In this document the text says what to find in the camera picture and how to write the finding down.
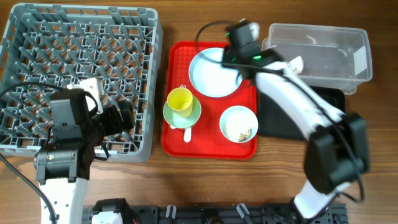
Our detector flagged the clear plastic bin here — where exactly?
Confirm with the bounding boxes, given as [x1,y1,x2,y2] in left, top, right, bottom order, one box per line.
[262,23,373,95]

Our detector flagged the yellow plastic cup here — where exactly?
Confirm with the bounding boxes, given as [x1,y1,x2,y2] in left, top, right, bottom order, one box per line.
[167,87,193,117]

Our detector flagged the light green bowl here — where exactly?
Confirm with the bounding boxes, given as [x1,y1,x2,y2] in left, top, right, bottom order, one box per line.
[163,96,202,129]

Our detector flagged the white plastic spoon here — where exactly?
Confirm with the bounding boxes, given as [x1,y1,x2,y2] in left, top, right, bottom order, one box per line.
[183,126,192,142]

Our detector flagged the large light blue plate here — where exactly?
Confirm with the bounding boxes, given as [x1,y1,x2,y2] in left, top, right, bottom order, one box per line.
[188,48,243,98]

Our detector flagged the white napkin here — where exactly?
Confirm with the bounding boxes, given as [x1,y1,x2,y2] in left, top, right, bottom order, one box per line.
[288,56,304,75]

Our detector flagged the black waste tray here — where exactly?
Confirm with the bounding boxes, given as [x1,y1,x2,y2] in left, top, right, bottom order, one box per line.
[257,86,345,141]

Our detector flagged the grey dishwasher rack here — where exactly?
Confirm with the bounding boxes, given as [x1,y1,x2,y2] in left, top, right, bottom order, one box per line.
[1,3,163,162]

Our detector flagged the red plastic tray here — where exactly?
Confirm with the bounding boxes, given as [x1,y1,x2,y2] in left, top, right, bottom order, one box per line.
[162,41,257,159]

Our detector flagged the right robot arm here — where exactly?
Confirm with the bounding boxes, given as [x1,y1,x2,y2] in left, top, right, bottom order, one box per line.
[221,20,370,222]

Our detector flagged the small light blue bowl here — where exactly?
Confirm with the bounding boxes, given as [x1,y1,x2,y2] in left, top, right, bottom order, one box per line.
[219,105,259,143]

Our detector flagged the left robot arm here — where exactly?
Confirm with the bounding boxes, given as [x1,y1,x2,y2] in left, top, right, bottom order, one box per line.
[34,89,135,223]

